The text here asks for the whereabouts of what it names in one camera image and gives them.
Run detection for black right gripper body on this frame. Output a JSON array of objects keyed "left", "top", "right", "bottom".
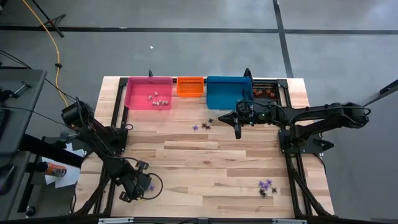
[{"left": 233, "top": 100, "right": 267, "bottom": 140}]

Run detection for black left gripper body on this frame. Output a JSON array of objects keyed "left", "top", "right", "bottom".
[{"left": 116, "top": 161, "right": 153, "bottom": 203}]

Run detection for blue plastic bin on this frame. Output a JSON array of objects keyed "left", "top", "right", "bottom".
[{"left": 206, "top": 75, "right": 253, "bottom": 111}]

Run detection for black plastic basket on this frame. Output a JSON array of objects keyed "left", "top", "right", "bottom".
[{"left": 251, "top": 80, "right": 281, "bottom": 102}]

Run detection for orange plastic basket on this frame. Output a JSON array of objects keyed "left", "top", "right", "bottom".
[{"left": 176, "top": 77, "right": 205, "bottom": 98}]

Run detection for white paper sheets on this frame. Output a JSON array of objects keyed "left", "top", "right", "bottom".
[{"left": 41, "top": 142, "right": 87, "bottom": 189}]

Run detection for orange spray can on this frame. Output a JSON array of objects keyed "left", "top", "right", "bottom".
[{"left": 35, "top": 161, "right": 68, "bottom": 178}]

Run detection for black table beam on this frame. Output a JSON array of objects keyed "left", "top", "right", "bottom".
[{"left": 19, "top": 133, "right": 85, "bottom": 169}]

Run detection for pink plastic bin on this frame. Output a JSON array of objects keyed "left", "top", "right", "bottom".
[{"left": 124, "top": 76, "right": 174, "bottom": 111}]

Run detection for grey partition panel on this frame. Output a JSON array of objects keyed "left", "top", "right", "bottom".
[{"left": 322, "top": 90, "right": 398, "bottom": 223}]

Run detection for grey low table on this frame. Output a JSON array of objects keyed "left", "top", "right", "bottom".
[{"left": 0, "top": 151, "right": 32, "bottom": 220}]

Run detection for dark computer mouse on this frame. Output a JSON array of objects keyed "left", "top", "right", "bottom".
[{"left": 0, "top": 164, "right": 16, "bottom": 196}]

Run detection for black diagonal bar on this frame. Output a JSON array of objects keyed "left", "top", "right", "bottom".
[{"left": 362, "top": 79, "right": 398, "bottom": 108}]

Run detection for grey side table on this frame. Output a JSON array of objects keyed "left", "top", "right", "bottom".
[{"left": 0, "top": 68, "right": 47, "bottom": 156}]

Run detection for black clamp tool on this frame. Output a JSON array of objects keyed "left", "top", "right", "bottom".
[{"left": 0, "top": 81, "right": 32, "bottom": 102}]

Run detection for black tripod stand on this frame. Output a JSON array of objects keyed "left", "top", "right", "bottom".
[{"left": 30, "top": 0, "right": 67, "bottom": 39}]

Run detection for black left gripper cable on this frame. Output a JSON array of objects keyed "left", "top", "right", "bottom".
[{"left": 123, "top": 155, "right": 164, "bottom": 200}]

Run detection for silver frame bracket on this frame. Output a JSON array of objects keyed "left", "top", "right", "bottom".
[
  {"left": 272, "top": 218, "right": 308, "bottom": 224},
  {"left": 98, "top": 217, "right": 134, "bottom": 224}
]

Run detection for black aluminium rig frame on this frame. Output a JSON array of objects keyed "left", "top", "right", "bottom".
[{"left": 73, "top": 76, "right": 335, "bottom": 224}]

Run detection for yellow power cable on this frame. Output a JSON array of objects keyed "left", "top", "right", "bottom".
[{"left": 21, "top": 0, "right": 69, "bottom": 108}]

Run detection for black floor cable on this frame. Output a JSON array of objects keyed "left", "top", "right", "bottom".
[{"left": 0, "top": 49, "right": 97, "bottom": 121}]

